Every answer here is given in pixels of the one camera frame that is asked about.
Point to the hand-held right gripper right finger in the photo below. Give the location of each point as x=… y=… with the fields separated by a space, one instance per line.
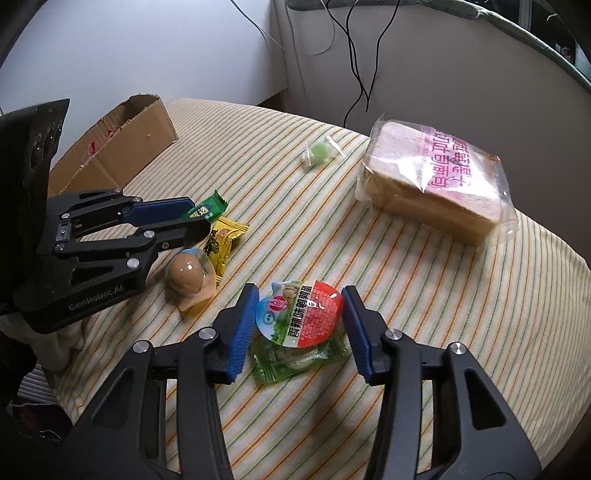
x=358 y=332

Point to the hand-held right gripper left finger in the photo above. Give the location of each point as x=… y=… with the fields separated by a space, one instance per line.
x=241 y=332

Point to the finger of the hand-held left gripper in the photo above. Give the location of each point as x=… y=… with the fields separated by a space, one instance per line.
x=157 y=210
x=184 y=230

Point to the red-lid snack cup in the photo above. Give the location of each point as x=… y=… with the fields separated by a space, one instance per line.
x=304 y=314

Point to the cardboard box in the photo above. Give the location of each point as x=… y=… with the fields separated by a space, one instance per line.
x=138 y=129

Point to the yellow snack packet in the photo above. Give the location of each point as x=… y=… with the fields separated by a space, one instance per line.
x=222 y=244

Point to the packaged brown egg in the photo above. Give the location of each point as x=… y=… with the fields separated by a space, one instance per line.
x=187 y=277

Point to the clear green snack packet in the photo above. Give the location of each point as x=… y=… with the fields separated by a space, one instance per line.
x=286 y=362

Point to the green wrapped candy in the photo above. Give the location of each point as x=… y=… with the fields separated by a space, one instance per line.
x=318 y=152

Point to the bagged sliced bread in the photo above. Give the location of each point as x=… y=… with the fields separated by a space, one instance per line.
x=415 y=184

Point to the white cloth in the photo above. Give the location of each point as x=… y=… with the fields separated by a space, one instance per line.
x=64 y=344

